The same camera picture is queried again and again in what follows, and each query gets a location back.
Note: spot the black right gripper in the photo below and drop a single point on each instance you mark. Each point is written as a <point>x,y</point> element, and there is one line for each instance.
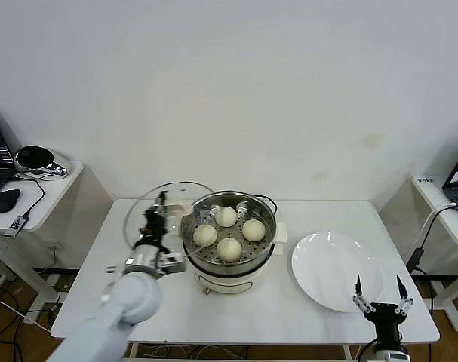
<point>387,316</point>

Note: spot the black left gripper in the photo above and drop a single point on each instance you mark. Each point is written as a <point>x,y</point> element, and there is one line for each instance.
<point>153,228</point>

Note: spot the round glass pot lid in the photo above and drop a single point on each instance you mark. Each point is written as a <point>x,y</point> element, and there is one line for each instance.
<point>176,194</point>

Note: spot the white steamed baozi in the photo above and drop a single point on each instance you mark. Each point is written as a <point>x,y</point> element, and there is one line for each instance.
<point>205,235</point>
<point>229,250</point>
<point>254,230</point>
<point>226,216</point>

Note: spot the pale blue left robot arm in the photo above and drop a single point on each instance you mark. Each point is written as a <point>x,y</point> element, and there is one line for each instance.
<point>136,298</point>

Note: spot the perforated steel steamer basket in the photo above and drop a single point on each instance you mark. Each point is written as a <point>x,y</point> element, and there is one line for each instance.
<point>266,226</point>

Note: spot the black power adapter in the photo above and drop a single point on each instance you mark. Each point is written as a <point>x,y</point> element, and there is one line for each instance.
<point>415,257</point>

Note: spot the large white round plate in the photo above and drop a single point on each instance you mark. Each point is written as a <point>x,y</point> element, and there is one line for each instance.
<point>334,264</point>

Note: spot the white side desk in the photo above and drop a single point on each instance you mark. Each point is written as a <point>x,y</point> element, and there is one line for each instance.
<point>428,196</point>
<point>59,196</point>

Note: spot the white electric cooker pot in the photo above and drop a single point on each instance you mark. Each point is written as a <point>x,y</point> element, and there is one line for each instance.
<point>228,281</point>

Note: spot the small grey USB hub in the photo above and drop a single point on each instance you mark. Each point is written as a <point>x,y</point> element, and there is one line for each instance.
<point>15,226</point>

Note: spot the black computer mouse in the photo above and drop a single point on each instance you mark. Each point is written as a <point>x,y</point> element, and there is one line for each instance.
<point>4,201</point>

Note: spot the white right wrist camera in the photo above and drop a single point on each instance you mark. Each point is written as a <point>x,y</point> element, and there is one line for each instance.
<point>392,353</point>

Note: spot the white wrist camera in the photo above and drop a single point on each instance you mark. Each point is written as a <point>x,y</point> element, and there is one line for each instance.
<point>174,262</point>
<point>392,353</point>

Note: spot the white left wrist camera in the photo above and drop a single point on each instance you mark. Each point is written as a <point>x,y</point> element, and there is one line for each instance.
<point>174,262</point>

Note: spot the white wall socket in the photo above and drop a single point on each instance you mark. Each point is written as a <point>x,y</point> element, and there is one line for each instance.
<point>54,247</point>

